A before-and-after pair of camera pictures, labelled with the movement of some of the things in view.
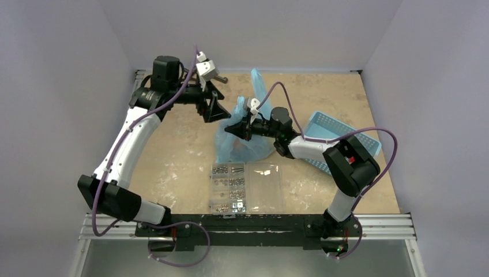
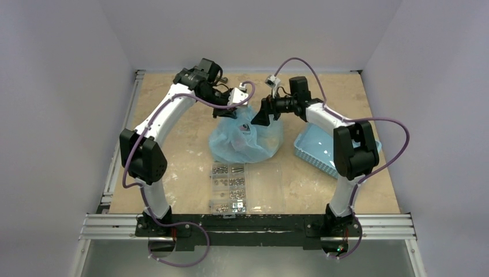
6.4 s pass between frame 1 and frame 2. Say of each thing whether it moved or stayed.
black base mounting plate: stayed
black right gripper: moved
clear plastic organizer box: stayed
